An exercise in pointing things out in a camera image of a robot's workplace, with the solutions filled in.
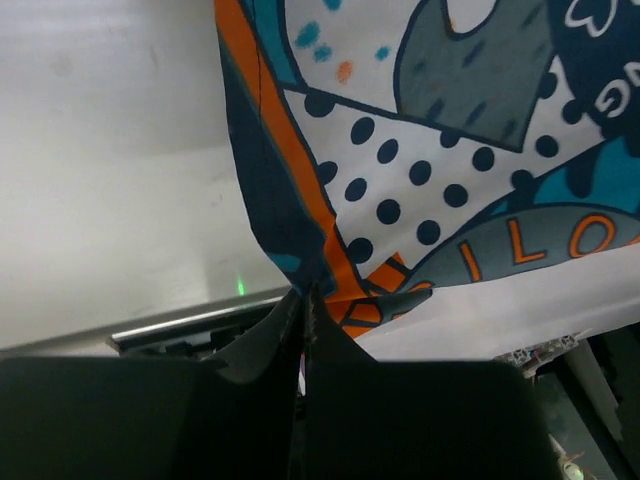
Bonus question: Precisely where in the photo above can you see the colourful patterned shorts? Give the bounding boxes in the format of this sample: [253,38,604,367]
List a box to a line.
[214,1,639,337]

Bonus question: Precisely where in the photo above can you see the aluminium table edge rail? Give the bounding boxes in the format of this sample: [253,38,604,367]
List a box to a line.
[106,287,288,359]

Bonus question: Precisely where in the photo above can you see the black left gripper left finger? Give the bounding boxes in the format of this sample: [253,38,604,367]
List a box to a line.
[1,292,304,479]

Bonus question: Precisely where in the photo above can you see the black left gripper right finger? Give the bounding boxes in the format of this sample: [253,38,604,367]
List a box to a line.
[305,288,562,480]

